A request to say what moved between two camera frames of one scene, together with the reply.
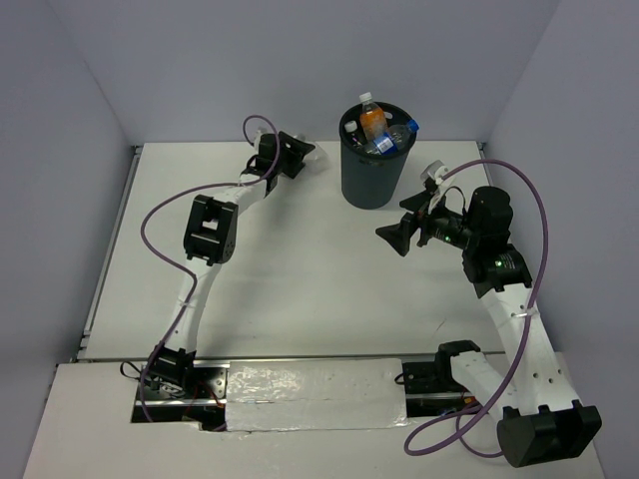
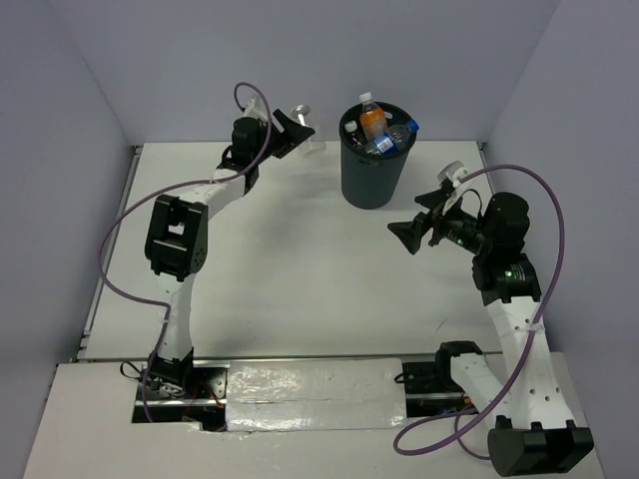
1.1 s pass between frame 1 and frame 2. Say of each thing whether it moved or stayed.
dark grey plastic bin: stayed
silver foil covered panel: stayed
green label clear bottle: stayed
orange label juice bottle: stayed
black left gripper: moved
